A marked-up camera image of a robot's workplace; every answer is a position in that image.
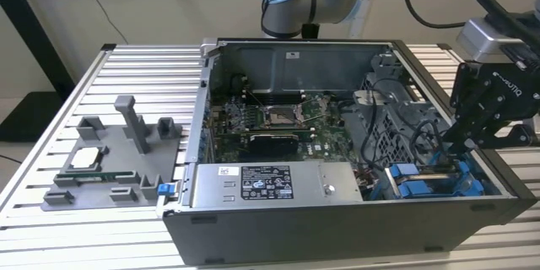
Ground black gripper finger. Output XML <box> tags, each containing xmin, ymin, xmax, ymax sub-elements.
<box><xmin>441</xmin><ymin>62</ymin><xmax>487</xmax><ymax>156</ymax></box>
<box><xmin>461</xmin><ymin>123</ymin><xmax>535</xmax><ymax>157</ymax></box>

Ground hard disk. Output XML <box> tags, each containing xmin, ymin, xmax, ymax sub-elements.
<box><xmin>385</xmin><ymin>159</ymin><xmax>484</xmax><ymax>200</ymax></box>

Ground grey metal disk bay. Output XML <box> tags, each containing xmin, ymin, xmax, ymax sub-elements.
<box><xmin>341</xmin><ymin>72</ymin><xmax>469</xmax><ymax>169</ymax></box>

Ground green motherboard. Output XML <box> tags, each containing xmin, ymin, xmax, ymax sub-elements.
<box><xmin>208</xmin><ymin>91</ymin><xmax>368</xmax><ymax>165</ymax></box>

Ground CPU socket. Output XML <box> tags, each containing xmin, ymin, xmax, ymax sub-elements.
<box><xmin>261</xmin><ymin>102</ymin><xmax>307</xmax><ymax>128</ymax></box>

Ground silver power supply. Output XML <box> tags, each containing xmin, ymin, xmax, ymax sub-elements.
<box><xmin>189</xmin><ymin>161</ymin><xmax>364</xmax><ymax>209</ymax></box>

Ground black PC case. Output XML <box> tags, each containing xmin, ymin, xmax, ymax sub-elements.
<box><xmin>155</xmin><ymin>37</ymin><xmax>539</xmax><ymax>266</ymax></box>

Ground blue case latch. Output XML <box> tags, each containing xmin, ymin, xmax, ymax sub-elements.
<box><xmin>155</xmin><ymin>182</ymin><xmax>177</xmax><ymax>197</ymax></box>

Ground grey parts rack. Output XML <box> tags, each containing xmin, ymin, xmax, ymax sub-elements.
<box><xmin>40</xmin><ymin>94</ymin><xmax>185</xmax><ymax>212</ymax></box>

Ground green RAM stick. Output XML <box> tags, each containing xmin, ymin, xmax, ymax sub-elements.
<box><xmin>56</xmin><ymin>171</ymin><xmax>139</xmax><ymax>180</ymax></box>

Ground silver CPU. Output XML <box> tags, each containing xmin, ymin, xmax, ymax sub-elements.
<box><xmin>71</xmin><ymin>148</ymin><xmax>107</xmax><ymax>169</ymax></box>

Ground black flat floor box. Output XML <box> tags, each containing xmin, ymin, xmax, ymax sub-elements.
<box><xmin>0</xmin><ymin>91</ymin><xmax>65</xmax><ymax>143</ymax></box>

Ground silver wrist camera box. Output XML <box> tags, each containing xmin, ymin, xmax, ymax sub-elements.
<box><xmin>457</xmin><ymin>18</ymin><xmax>527</xmax><ymax>62</ymax></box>

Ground blue disk wire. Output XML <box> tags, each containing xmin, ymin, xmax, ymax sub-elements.
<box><xmin>428</xmin><ymin>143</ymin><xmax>452</xmax><ymax>166</ymax></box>

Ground black disk wire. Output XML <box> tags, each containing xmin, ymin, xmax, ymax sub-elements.
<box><xmin>408</xmin><ymin>120</ymin><xmax>447</xmax><ymax>160</ymax></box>

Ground long black case wire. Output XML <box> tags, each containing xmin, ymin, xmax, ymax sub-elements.
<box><xmin>360</xmin><ymin>77</ymin><xmax>401</xmax><ymax>165</ymax></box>

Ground red yellow wire bundle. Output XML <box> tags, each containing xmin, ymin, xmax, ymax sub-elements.
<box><xmin>352</xmin><ymin>162</ymin><xmax>387</xmax><ymax>193</ymax></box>

